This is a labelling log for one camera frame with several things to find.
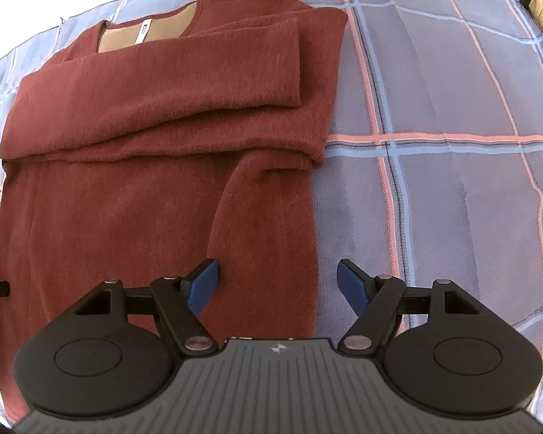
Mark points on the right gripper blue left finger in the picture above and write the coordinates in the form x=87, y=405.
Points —
x=180, y=301

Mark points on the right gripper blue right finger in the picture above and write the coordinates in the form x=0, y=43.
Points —
x=375, y=301

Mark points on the blue plaid bed sheet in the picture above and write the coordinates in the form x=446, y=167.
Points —
x=434, y=164

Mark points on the dark red knit sweater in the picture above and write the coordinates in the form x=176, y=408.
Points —
x=135, y=160

